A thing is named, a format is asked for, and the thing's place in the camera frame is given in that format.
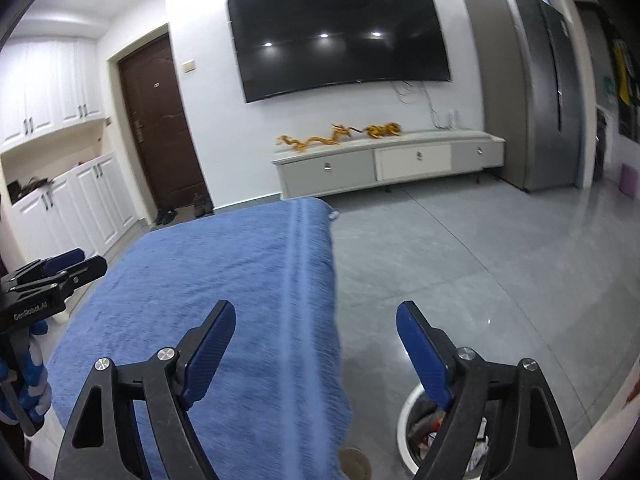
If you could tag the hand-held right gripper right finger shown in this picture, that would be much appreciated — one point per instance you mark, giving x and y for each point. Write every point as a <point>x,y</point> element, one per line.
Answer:
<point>425,355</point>

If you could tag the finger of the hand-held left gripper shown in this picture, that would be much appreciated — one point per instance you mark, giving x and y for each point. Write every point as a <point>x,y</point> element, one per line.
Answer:
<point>65,258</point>
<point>85,270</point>

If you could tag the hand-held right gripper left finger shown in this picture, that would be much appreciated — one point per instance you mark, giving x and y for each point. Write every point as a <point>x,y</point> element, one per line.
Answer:
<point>210,355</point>

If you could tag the white round waste bin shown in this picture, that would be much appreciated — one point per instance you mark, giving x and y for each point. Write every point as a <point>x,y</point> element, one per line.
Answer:
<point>406,405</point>

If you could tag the person's left hand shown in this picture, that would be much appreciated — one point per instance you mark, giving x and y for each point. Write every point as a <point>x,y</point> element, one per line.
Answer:
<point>37,375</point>

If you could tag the white panelled shoe cabinet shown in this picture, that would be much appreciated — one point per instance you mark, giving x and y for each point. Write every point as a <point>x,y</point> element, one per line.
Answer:
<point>95,195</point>

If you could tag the black shoe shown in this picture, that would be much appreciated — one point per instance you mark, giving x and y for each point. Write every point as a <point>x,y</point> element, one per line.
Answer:
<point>161,218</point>
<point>171,215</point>

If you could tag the blue fluffy rug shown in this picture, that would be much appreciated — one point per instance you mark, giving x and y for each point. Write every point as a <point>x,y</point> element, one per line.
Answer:
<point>225,260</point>

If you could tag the brown round disc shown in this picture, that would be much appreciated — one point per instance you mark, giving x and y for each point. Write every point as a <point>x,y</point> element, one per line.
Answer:
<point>356,465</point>

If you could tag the dark brown entrance door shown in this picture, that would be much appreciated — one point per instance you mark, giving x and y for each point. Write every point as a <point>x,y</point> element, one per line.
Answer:
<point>160,125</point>

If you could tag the white and grey television cabinet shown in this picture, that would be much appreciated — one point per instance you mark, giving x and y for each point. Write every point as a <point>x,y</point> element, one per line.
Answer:
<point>350,170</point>

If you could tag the short golden dragon figurine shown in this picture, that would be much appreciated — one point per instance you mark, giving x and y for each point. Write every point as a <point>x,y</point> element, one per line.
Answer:
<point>384,131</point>

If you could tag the small white box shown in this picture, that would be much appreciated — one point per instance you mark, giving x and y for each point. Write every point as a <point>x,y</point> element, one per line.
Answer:
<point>452,119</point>

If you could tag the long golden dragon figurine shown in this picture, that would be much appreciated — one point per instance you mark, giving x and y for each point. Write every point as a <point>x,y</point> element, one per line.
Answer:
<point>320,140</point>

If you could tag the purple stool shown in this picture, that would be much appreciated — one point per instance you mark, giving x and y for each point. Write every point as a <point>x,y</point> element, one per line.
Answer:
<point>631,179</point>

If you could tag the grey refrigerator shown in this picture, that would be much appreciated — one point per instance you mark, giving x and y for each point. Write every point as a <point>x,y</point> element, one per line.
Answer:
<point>530,90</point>

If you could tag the black curved television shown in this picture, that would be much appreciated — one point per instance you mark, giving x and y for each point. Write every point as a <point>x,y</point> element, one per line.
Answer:
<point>340,40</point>

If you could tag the yellow garment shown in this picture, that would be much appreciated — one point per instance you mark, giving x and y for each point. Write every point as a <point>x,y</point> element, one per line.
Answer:
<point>623,70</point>

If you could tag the beige wall switch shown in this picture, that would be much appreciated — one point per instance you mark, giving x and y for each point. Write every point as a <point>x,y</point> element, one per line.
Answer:
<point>189,65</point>

